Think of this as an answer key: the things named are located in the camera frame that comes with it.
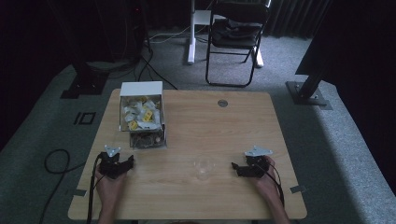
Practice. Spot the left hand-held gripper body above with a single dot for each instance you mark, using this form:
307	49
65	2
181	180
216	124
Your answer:
109	163

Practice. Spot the person's left hand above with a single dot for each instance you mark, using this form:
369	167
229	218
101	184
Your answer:
109	186

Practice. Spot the pile of dark brown packets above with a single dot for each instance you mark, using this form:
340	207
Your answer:
146	139

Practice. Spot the white storage box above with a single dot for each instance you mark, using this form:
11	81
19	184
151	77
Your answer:
140	88

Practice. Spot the clear plastic drawer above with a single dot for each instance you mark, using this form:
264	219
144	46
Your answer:
148	140

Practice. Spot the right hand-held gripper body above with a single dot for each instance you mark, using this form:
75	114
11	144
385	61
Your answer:
257	163

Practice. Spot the clear glass cup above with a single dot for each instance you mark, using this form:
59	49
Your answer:
204	168

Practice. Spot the black stand with base plate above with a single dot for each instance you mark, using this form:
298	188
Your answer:
306	90

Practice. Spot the person's right hand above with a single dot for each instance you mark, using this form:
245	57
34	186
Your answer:
268	182

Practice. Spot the white desk leg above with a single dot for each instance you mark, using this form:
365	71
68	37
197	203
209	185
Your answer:
191	40

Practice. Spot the pile of white yellow tea bags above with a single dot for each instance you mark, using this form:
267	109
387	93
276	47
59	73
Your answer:
141	113

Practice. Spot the black folding chair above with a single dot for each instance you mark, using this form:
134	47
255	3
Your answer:
236	46

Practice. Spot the grey tape strip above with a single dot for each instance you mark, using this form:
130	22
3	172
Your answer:
298	188
80	192

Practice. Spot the dark cloth on chair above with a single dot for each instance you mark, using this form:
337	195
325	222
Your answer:
238	29

